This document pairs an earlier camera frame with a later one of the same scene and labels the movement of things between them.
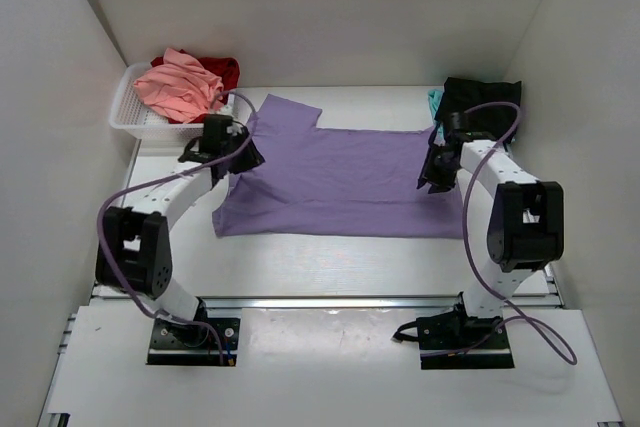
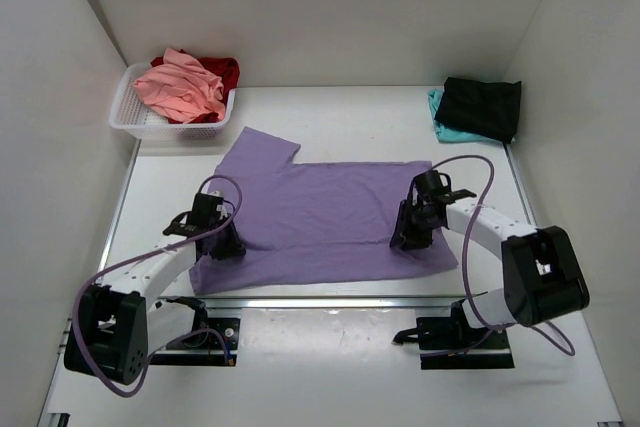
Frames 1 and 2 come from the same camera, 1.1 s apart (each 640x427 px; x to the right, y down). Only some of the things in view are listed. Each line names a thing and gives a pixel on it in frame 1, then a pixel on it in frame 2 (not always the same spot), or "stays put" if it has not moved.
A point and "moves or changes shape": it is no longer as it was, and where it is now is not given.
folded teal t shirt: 434,98 stays put
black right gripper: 429,175 to 403,230
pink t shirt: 179,87 stays put
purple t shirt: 335,182 moves or changes shape
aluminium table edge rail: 326,303 stays put
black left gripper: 252,159 to 232,248
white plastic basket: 133,115 stays put
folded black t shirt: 459,95 stays put
